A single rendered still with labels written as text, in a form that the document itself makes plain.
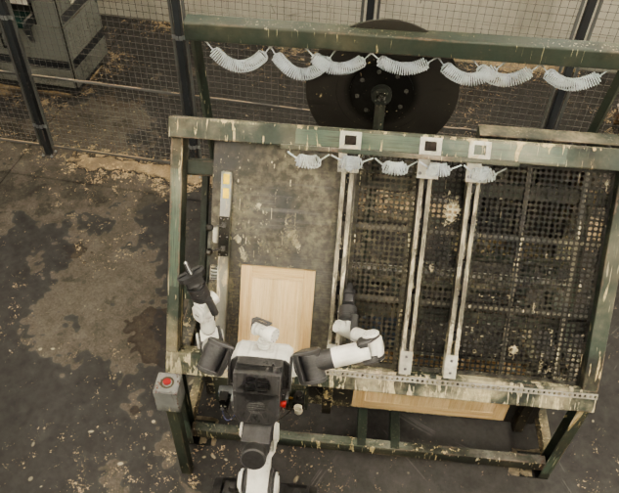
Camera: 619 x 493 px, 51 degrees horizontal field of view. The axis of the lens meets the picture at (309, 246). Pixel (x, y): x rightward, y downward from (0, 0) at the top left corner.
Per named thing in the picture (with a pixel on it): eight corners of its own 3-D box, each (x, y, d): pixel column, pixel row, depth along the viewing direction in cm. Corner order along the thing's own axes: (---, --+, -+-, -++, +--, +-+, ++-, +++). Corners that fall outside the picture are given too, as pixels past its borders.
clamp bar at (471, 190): (437, 372, 336) (443, 392, 313) (465, 139, 310) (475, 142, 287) (457, 374, 336) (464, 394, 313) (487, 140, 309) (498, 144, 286)
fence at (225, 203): (215, 351, 342) (213, 354, 338) (223, 170, 321) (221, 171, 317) (225, 352, 342) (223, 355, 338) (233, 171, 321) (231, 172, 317)
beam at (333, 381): (170, 364, 352) (164, 373, 341) (170, 343, 349) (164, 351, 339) (587, 403, 341) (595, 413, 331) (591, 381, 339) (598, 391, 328)
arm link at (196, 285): (173, 273, 288) (183, 292, 296) (180, 285, 281) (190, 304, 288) (199, 260, 291) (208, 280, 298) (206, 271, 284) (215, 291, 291)
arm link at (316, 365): (335, 376, 282) (305, 382, 283) (336, 372, 291) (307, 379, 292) (330, 349, 282) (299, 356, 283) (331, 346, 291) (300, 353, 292)
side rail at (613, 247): (575, 380, 339) (582, 389, 328) (611, 168, 314) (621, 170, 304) (591, 381, 339) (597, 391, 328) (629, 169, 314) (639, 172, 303)
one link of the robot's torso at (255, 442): (267, 471, 286) (268, 439, 279) (238, 469, 287) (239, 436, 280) (275, 431, 312) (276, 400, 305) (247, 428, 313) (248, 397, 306)
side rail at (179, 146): (171, 343, 349) (165, 351, 339) (176, 135, 325) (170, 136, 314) (182, 344, 349) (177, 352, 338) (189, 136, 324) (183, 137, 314)
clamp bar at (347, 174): (322, 361, 339) (320, 380, 316) (340, 129, 313) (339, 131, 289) (341, 363, 339) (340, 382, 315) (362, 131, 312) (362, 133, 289)
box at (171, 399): (156, 411, 332) (152, 391, 319) (162, 390, 340) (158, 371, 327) (180, 413, 331) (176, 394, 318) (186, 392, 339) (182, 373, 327)
